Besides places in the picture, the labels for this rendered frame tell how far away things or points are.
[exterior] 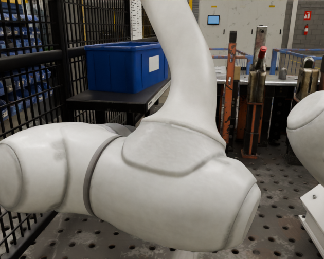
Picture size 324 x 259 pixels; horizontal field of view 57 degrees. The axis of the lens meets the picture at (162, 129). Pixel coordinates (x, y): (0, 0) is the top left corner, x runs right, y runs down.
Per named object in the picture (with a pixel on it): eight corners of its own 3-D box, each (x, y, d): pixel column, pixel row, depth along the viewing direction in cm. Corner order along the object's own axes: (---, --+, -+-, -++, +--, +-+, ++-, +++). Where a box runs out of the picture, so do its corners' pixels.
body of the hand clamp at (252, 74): (255, 152, 128) (264, 70, 116) (257, 159, 121) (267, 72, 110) (240, 151, 129) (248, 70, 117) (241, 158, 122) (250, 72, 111)
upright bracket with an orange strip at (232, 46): (228, 152, 128) (237, 30, 112) (228, 153, 127) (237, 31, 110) (220, 151, 128) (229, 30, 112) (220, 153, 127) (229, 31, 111)
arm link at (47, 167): (66, 180, 47) (136, 203, 42) (-34, 212, 34) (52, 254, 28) (71, 113, 46) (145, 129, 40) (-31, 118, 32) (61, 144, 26)
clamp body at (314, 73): (303, 156, 124) (318, 66, 112) (310, 169, 113) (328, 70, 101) (279, 155, 125) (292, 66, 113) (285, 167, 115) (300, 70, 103)
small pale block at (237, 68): (233, 149, 131) (240, 65, 119) (233, 152, 128) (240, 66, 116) (225, 148, 132) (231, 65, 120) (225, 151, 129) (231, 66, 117)
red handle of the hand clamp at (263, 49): (262, 66, 116) (270, 44, 101) (262, 71, 116) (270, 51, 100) (251, 66, 117) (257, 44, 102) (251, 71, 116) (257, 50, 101)
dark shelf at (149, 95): (184, 69, 159) (184, 63, 158) (146, 114, 76) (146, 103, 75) (144, 68, 163) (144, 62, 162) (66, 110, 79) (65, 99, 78)
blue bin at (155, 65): (169, 77, 112) (169, 41, 108) (136, 94, 85) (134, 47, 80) (129, 75, 117) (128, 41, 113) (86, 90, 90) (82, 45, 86)
